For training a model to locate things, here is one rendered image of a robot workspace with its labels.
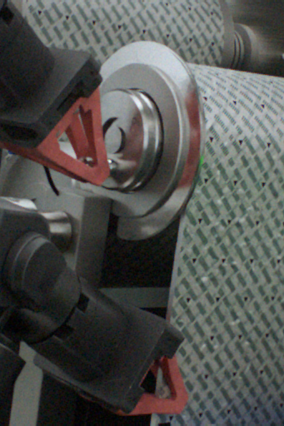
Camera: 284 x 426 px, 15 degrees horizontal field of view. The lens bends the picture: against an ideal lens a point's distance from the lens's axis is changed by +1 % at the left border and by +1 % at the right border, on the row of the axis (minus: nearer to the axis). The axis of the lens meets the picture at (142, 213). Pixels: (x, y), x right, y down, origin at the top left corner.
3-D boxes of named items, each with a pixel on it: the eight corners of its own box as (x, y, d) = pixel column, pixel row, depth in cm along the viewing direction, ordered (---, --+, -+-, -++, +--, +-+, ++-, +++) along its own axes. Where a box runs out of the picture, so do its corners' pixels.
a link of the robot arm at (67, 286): (34, 226, 67) (-18, 214, 71) (-25, 325, 65) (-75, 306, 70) (103, 281, 72) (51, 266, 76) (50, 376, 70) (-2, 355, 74)
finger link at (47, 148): (95, 220, 77) (17, 128, 72) (36, 204, 82) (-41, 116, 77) (151, 149, 79) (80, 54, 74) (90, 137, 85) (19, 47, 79)
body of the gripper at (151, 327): (135, 419, 72) (63, 369, 68) (47, 373, 80) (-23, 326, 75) (185, 333, 74) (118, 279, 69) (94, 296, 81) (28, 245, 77)
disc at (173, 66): (61, 213, 89) (92, 29, 87) (66, 213, 89) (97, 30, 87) (178, 264, 78) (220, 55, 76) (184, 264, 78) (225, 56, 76)
